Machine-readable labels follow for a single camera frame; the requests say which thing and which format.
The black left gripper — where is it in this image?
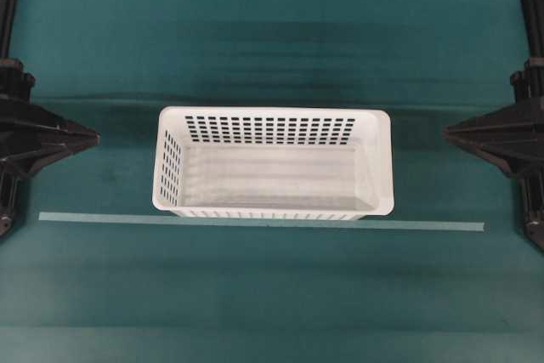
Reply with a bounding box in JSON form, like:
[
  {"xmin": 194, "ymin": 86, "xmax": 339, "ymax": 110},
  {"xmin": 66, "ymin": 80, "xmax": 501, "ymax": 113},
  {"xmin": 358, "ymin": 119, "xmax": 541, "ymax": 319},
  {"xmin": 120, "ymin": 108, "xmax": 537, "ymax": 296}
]
[{"xmin": 1, "ymin": 99, "xmax": 99, "ymax": 176}]

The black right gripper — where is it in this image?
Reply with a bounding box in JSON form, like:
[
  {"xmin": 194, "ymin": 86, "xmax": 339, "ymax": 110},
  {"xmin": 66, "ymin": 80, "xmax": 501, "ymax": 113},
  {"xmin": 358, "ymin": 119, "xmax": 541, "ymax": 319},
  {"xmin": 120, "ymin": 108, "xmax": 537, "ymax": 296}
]
[{"xmin": 443, "ymin": 97, "xmax": 543, "ymax": 176}]

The white perforated plastic basket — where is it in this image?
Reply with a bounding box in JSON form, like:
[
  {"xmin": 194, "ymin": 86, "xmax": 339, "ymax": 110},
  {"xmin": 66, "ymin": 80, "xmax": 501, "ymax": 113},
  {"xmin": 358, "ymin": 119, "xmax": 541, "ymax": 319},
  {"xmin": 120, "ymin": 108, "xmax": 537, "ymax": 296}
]
[{"xmin": 152, "ymin": 106, "xmax": 394, "ymax": 221}]

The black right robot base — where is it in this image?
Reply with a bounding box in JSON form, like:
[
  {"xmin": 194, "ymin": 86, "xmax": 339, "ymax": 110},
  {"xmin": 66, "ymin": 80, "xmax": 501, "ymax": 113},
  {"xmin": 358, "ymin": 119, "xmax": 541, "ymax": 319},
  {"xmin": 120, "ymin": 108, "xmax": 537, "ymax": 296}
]
[{"xmin": 519, "ymin": 170, "xmax": 543, "ymax": 252}]

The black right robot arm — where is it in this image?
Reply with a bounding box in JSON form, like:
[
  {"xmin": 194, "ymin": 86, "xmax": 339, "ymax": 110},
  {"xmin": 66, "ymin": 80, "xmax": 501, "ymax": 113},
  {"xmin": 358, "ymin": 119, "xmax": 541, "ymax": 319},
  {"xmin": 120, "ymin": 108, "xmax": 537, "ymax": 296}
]
[{"xmin": 443, "ymin": 58, "xmax": 543, "ymax": 179}]

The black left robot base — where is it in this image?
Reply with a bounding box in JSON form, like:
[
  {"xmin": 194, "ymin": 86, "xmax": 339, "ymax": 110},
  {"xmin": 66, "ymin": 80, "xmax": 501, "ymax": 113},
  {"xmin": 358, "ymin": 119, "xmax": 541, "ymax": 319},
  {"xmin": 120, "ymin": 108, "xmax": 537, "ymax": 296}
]
[{"xmin": 1, "ymin": 168, "xmax": 26, "ymax": 241}]

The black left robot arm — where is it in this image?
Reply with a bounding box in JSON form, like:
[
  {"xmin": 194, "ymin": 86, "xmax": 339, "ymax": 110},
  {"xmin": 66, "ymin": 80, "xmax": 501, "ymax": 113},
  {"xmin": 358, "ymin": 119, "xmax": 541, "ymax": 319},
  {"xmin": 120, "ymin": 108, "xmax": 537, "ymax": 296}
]
[{"xmin": 1, "ymin": 59, "xmax": 99, "ymax": 179}]

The light green tape strip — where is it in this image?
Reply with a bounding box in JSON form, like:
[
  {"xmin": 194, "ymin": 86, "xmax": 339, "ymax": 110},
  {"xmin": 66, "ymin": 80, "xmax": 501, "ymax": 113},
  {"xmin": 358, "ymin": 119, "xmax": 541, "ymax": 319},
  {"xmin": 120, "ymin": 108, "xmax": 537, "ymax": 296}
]
[{"xmin": 37, "ymin": 212, "xmax": 485, "ymax": 233}]

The black left frame post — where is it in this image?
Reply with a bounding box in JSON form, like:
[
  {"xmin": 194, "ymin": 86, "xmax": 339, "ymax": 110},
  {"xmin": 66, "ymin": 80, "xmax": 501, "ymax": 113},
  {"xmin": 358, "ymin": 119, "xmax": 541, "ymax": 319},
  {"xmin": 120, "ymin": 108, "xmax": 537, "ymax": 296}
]
[{"xmin": 0, "ymin": 0, "xmax": 17, "ymax": 59}]

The black frame post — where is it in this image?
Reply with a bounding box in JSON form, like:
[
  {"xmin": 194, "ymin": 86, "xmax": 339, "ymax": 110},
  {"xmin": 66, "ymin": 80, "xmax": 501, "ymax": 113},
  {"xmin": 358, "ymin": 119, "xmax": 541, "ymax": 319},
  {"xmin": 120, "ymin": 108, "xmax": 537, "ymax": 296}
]
[
  {"xmin": 521, "ymin": 0, "xmax": 543, "ymax": 58},
  {"xmin": 0, "ymin": 0, "xmax": 17, "ymax": 59}
]

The black right frame post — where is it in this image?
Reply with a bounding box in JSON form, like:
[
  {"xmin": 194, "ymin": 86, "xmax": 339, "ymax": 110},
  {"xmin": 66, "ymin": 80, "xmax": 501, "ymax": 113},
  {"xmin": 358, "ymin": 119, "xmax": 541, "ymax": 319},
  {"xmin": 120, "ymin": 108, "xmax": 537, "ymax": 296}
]
[{"xmin": 521, "ymin": 0, "xmax": 543, "ymax": 58}]

